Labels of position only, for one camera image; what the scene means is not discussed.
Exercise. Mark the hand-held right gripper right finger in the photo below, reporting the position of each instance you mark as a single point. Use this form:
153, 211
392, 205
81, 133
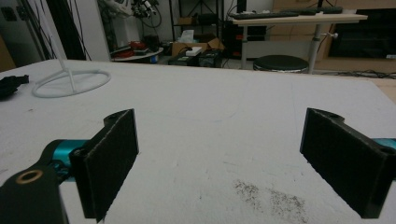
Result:
345, 161

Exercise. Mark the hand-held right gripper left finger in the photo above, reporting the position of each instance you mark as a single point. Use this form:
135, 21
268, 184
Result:
109, 165

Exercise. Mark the cardboard box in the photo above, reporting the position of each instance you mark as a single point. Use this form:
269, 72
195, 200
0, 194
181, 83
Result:
196, 46

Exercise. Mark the light wooden desk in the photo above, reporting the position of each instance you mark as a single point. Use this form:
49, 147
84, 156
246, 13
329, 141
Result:
299, 19

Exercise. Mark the black equipment case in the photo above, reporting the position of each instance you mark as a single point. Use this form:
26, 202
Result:
210, 58

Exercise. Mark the black metal shelf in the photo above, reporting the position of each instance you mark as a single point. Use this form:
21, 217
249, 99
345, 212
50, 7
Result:
196, 18

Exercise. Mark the black keyboard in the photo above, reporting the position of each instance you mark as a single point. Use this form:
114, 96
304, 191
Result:
263, 14

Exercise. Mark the black monitor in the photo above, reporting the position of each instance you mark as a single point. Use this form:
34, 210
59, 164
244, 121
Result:
364, 34

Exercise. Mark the round black stool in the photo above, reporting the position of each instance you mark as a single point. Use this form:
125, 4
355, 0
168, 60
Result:
280, 63

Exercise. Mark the black cloth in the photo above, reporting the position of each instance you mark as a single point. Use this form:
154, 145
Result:
11, 84

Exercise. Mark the round white table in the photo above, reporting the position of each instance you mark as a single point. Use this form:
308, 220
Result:
137, 56

